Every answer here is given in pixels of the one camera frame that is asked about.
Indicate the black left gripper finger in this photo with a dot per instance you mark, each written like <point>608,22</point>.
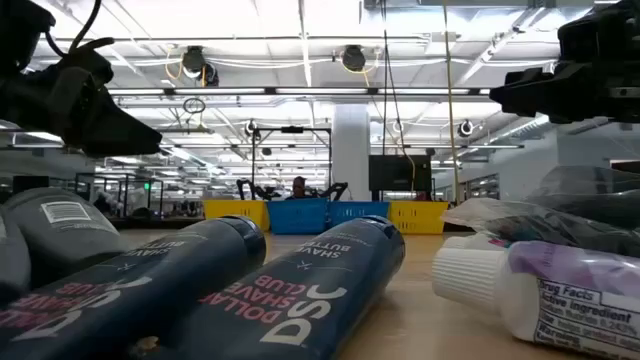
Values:
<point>115,130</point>

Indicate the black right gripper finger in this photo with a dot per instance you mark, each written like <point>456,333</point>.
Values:
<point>522,76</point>
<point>535,100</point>

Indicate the clear plastic bag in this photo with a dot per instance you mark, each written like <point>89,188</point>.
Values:
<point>550,225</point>

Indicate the dark blue shave butter tube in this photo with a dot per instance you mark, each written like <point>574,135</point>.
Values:
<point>310,280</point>
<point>150,280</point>

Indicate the white purple toothpaste tube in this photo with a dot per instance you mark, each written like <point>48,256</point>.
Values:
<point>470,241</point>
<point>550,300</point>

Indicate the black background robot arm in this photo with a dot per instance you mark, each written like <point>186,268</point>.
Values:
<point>245,187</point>
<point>337,189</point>

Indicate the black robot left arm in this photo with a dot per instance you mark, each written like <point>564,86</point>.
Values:
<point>20,30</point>

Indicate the yellow plastic basket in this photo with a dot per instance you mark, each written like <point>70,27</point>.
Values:
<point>417,217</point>
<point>235,212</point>

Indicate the black monitor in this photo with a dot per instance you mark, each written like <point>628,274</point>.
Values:
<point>400,172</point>

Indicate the white building column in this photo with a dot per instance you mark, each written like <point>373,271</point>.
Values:
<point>350,150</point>

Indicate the person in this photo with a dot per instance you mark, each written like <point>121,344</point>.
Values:
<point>299,187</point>

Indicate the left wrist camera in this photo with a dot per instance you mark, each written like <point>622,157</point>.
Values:
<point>87,60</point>

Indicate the black background camera rig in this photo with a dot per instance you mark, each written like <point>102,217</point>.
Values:
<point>292,129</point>

